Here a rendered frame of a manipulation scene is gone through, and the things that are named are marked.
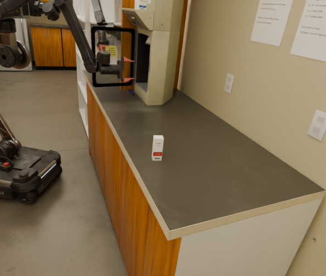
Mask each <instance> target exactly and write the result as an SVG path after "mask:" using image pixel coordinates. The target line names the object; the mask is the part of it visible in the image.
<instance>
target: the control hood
mask: <svg viewBox="0 0 326 276"><path fill-rule="evenodd" d="M121 10H122V11H123V12H124V14H125V15H126V14H130V15H134V16H135V18H136V19H137V20H138V22H139V23H140V24H141V25H142V27H141V28H144V29H148V30H153V22H154V12H153V11H147V10H137V9H130V8H121ZM126 16H127V15H126ZM127 18H128V17H127ZM128 19H129V18H128ZM130 21H131V20H130ZM131 23H132V22H131ZM132 24H133V23H132ZM135 26H137V25H135ZM138 27H140V26H138Z"/></svg>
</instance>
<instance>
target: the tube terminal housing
mask: <svg viewBox="0 0 326 276"><path fill-rule="evenodd" d="M183 3H184V0H151V4H146V10H147V11H153V12H154V22H153V30H148V29H144V28H141V27H138V26H137V30H138V34H139V33H142V34H144V35H147V36H149V37H150V55H149V60H150V72H149V71H148V85H147V93H145V92H144V91H143V90H142V89H141V88H140V87H139V86H138V85H137V84H136V79H135V85H134V92H135V93H136V94H137V95H138V96H139V97H140V98H141V99H142V100H143V101H144V102H145V103H146V104H147V105H148V106H149V105H163V104H164V103H166V102H167V101H168V100H170V99H171V98H172V96H173V87H174V78H175V72H176V63H177V54H178V45H179V36H180V31H181V22H182V12H183ZM138 34H137V40H138Z"/></svg>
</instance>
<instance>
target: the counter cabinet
mask: <svg viewBox="0 0 326 276"><path fill-rule="evenodd" d="M86 93H87V107H88V134H89V155H92V159H93V161H94V165H95V168H96V172H97V175H98V179H99V181H100V185H101V188H102V192H103V195H104V198H105V201H106V204H107V208H108V211H109V215H110V218H111V221H112V224H113V228H114V231H115V235H116V237H117V241H118V244H119V247H120V251H121V254H122V257H123V260H124V264H125V267H126V270H127V274H128V276H285V274H286V272H287V270H288V268H289V266H290V264H291V262H292V260H293V258H294V256H295V254H296V252H297V250H298V248H299V246H300V244H301V242H302V240H303V238H304V236H305V234H306V232H307V230H308V228H309V226H310V224H311V222H312V220H313V218H314V216H315V214H316V212H317V209H318V207H319V205H320V203H321V201H322V199H323V198H322V199H318V200H314V201H311V202H308V203H304V204H300V205H296V206H293V207H289V208H286V209H282V210H278V211H274V212H271V213H268V214H264V215H260V216H256V217H252V218H249V219H246V220H242V221H239V222H234V223H231V224H228V225H224V226H220V227H216V228H212V229H209V230H206V231H202V232H198V233H194V234H191V235H187V236H184V237H180V238H177V239H172V240H169V241H168V240H167V238H166V236H165V235H164V233H163V231H162V229H161V227H160V225H159V223H158V221H157V219H156V217H155V215H154V213H153V211H152V209H151V207H150V205H149V203H148V201H147V199H146V197H145V195H144V193H143V191H142V189H141V187H140V186H139V184H138V182H137V180H136V178H135V176H134V174H133V172H132V170H131V168H130V166H129V164H128V162H127V160H126V158H125V156H124V154H123V152H122V150H121V148H120V146H119V144H118V142H117V140H116V138H115V137H114V135H113V133H112V131H111V129H110V127H109V125H108V123H107V121H106V119H105V117H104V115H103V113H102V111H101V109H100V107H99V105H98V103H97V101H96V99H95V97H94V95H93V93H92V91H91V89H90V87H89V86H88V84H87V83H86Z"/></svg>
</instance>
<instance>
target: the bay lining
mask: <svg viewBox="0 0 326 276"><path fill-rule="evenodd" d="M147 38H148V36H147V35H144V34H142V33H139V34H138V41H137V63H136V83H147V82H148V70H149V55H150V45H149V44H146V43H145V42H146V40H147Z"/></svg>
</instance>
